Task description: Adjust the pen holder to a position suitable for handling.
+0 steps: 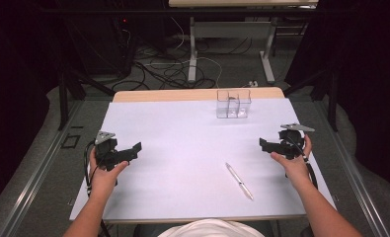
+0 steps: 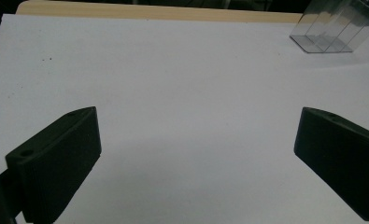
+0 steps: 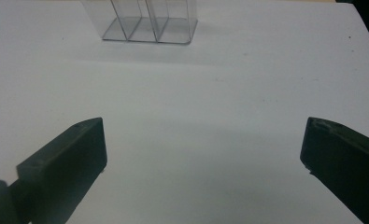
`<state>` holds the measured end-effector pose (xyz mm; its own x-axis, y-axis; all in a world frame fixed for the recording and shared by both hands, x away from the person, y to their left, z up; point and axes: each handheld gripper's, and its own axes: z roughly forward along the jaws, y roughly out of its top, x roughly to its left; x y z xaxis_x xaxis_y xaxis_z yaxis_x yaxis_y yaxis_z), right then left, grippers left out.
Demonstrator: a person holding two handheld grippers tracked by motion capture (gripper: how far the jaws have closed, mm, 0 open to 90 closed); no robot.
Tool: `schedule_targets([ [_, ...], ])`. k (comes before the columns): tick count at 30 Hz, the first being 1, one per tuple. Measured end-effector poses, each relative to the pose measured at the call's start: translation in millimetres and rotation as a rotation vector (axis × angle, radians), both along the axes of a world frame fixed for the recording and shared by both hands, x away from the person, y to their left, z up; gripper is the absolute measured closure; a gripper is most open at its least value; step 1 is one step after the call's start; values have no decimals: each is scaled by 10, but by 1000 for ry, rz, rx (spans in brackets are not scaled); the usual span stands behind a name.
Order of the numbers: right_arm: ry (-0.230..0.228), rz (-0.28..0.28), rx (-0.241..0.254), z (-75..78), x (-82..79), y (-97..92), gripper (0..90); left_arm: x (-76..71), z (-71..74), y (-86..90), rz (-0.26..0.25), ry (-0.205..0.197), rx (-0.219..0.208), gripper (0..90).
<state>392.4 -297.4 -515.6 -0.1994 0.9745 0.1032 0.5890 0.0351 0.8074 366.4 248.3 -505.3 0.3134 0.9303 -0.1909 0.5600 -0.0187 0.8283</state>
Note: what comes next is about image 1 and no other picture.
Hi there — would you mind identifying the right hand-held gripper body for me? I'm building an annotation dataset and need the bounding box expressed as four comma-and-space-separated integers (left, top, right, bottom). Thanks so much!
276, 122, 316, 161

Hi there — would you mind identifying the silver pen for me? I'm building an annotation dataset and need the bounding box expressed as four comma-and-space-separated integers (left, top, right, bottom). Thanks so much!
224, 162, 255, 201

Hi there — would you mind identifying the person's right hand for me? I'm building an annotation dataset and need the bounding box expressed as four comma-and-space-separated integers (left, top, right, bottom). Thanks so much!
270, 133, 313, 190

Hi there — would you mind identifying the dark computer cabinet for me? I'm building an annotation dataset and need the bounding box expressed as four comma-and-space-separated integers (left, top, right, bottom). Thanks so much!
55, 0, 138, 79

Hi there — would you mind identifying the white floor cable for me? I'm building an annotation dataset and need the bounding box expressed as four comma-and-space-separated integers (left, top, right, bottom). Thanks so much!
169, 16, 224, 89

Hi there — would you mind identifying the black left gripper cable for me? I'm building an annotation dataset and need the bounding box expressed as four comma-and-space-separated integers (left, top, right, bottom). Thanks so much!
83, 139, 119, 237

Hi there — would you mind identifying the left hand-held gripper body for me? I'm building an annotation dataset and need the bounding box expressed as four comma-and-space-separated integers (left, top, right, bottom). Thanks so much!
94, 130, 128, 172

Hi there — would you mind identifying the metal floor rail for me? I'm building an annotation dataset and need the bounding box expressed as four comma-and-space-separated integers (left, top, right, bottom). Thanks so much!
314, 100, 390, 237
0, 98, 85, 237

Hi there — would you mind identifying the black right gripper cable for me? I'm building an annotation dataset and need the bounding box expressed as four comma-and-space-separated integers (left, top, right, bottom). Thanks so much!
284, 134, 319, 192

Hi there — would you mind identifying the tangle of black floor cables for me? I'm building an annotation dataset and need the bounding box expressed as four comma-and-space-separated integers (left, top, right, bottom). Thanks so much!
111, 28, 254, 92

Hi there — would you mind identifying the person's white shirt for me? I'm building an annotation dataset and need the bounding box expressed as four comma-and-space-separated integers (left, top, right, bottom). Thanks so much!
157, 218, 266, 237

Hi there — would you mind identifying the person's left hand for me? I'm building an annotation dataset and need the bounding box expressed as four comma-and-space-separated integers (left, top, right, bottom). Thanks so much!
88, 148, 130, 198

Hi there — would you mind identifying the white table cover sheet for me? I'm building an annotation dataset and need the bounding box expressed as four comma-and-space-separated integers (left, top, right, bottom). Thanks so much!
68, 97, 337, 222

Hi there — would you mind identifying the clear acrylic organizer box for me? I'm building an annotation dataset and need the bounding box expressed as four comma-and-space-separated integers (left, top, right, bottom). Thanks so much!
215, 88, 253, 119

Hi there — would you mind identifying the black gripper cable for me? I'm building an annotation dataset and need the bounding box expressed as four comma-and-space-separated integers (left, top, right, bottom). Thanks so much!
284, 134, 319, 192
83, 139, 119, 237

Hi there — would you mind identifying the black metal stand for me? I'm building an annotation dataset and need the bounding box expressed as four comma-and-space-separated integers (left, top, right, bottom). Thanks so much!
56, 62, 117, 131
282, 67, 343, 133

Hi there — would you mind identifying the white desk with metal legs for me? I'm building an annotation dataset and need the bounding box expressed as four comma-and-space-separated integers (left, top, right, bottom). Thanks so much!
168, 0, 320, 85

